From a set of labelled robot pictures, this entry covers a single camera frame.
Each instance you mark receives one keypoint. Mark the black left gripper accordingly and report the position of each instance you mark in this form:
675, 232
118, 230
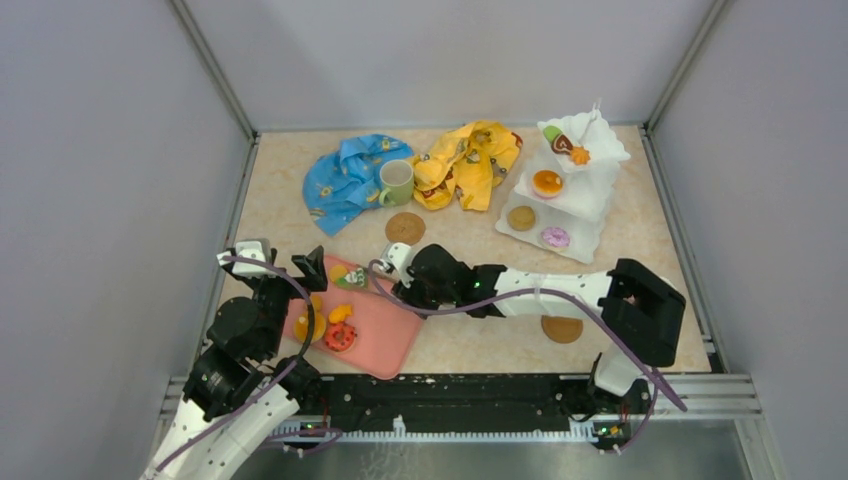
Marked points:
312, 264

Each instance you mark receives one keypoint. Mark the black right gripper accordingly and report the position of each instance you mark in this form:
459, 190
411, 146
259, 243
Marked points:
407, 291

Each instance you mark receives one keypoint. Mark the round tan muffin cake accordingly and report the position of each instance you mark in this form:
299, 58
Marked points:
521, 218

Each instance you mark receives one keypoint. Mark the purple sprinkled donut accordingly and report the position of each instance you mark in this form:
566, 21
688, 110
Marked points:
555, 238

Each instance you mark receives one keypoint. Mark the yellow orange pastry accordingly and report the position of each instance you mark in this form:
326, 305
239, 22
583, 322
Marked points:
547, 184

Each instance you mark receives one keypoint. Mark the brown heart cookie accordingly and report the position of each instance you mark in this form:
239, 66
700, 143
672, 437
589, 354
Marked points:
561, 145

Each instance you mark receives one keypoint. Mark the green round macaron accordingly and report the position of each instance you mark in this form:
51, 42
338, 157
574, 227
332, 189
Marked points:
551, 133

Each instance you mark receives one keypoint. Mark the orange swirl cookie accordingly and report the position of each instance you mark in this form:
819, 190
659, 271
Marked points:
580, 156

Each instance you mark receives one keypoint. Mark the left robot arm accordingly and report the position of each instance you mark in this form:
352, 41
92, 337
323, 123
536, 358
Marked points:
231, 401

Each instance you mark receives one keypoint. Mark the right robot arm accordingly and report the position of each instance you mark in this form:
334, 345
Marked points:
640, 312

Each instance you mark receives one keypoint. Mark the orange glazed bun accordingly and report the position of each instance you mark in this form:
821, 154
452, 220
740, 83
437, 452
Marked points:
303, 324

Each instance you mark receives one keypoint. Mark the round yellow cracker biscuit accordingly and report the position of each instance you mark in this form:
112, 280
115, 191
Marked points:
337, 272

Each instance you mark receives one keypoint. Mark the woven rattan coaster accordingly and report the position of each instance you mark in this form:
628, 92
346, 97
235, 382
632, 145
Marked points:
405, 227

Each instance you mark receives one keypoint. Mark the green cake slice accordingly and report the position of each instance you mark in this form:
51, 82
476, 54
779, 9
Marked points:
357, 278

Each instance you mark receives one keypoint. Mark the pink plastic tray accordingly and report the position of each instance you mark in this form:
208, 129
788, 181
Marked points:
385, 332

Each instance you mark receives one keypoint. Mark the red orange donut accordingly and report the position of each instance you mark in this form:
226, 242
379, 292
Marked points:
340, 337

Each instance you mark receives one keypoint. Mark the blue patterned cloth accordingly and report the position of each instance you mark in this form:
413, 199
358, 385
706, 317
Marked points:
341, 185

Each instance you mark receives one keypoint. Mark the green mug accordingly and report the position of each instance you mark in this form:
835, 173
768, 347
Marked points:
397, 181

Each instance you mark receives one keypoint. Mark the yellow patterned cloth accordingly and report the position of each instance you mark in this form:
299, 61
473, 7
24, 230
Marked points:
466, 165

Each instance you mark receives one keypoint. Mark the round wooden coaster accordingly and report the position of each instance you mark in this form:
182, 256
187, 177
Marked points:
562, 330

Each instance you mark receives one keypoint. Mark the white tiered dessert stand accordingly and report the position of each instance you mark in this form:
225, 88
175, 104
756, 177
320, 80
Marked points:
581, 209

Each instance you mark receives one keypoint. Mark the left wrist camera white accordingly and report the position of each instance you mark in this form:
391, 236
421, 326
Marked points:
252, 254

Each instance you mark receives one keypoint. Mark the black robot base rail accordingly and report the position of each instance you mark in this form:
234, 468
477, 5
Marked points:
467, 403

